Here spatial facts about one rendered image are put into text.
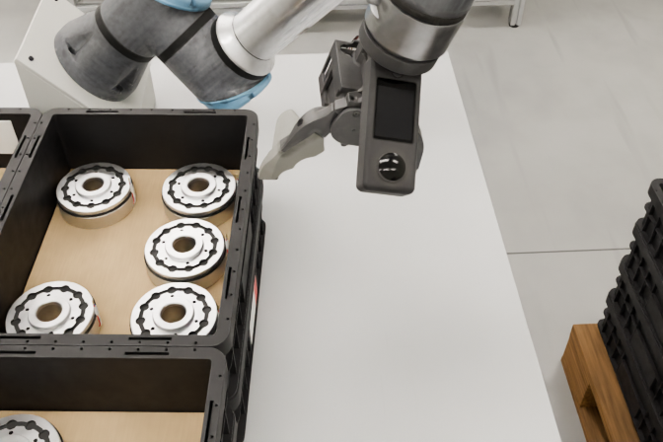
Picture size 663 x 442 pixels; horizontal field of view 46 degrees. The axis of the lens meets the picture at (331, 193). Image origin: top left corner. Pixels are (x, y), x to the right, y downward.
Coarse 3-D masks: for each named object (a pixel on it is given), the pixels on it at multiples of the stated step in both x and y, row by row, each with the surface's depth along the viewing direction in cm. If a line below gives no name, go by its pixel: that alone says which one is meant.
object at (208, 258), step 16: (176, 224) 101; (192, 224) 102; (208, 224) 101; (160, 240) 100; (208, 240) 99; (160, 256) 97; (208, 256) 98; (160, 272) 95; (176, 272) 95; (192, 272) 95
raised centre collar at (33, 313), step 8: (48, 296) 92; (56, 296) 92; (40, 304) 91; (48, 304) 92; (56, 304) 92; (64, 304) 91; (32, 312) 90; (64, 312) 90; (32, 320) 90; (56, 320) 90; (64, 320) 90; (40, 328) 89; (48, 328) 89; (56, 328) 89
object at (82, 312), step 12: (36, 288) 94; (48, 288) 94; (60, 288) 94; (72, 288) 94; (84, 288) 94; (24, 300) 92; (36, 300) 92; (72, 300) 92; (84, 300) 92; (12, 312) 91; (24, 312) 91; (72, 312) 91; (84, 312) 91; (12, 324) 90; (24, 324) 90; (72, 324) 90; (84, 324) 90
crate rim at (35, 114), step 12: (0, 108) 108; (12, 108) 108; (24, 108) 108; (36, 120) 106; (24, 132) 104; (24, 144) 103; (12, 156) 101; (12, 168) 99; (12, 180) 98; (0, 192) 96; (0, 204) 94
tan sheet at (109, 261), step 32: (160, 192) 110; (64, 224) 106; (128, 224) 106; (160, 224) 106; (224, 224) 106; (64, 256) 102; (96, 256) 102; (128, 256) 102; (96, 288) 98; (128, 288) 98; (128, 320) 94
